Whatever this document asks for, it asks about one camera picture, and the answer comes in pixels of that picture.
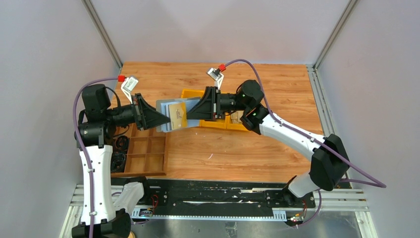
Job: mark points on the yellow bin with black cards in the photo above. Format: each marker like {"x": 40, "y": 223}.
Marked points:
{"x": 217, "y": 123}

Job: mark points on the wooden compartment tray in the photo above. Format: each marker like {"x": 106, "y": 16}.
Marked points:
{"x": 147, "y": 152}

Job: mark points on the gold VIP card stack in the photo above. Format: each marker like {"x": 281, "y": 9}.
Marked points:
{"x": 235, "y": 117}

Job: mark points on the yellow bin with silver cards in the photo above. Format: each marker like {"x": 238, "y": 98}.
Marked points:
{"x": 190, "y": 93}

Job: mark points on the dark rolled belts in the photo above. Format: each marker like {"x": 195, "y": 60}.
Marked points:
{"x": 119, "y": 155}

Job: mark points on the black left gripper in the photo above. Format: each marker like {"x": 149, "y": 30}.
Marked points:
{"x": 149, "y": 116}

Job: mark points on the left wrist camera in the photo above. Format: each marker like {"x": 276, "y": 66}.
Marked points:
{"x": 127, "y": 87}

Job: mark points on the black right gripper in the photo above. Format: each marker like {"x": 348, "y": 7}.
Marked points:
{"x": 209, "y": 105}

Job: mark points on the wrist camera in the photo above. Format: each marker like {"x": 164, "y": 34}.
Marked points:
{"x": 127, "y": 87}
{"x": 216, "y": 76}

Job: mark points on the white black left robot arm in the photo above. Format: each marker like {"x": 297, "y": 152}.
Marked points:
{"x": 95, "y": 127}

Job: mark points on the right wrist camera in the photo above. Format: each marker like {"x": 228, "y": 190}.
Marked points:
{"x": 216, "y": 76}

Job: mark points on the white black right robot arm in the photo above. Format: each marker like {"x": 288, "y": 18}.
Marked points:
{"x": 327, "y": 155}

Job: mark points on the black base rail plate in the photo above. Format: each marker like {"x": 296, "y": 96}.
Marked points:
{"x": 218, "y": 198}

